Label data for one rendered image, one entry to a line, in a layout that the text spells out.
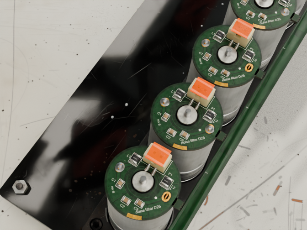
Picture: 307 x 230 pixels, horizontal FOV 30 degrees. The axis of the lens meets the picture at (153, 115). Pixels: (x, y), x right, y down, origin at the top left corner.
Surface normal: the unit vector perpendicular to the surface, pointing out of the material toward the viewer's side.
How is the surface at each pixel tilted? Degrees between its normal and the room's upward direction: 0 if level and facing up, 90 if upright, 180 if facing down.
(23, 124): 0
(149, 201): 0
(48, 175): 0
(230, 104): 90
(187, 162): 90
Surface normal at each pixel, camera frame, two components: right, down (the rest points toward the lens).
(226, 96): 0.09, 0.92
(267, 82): 0.05, -0.37
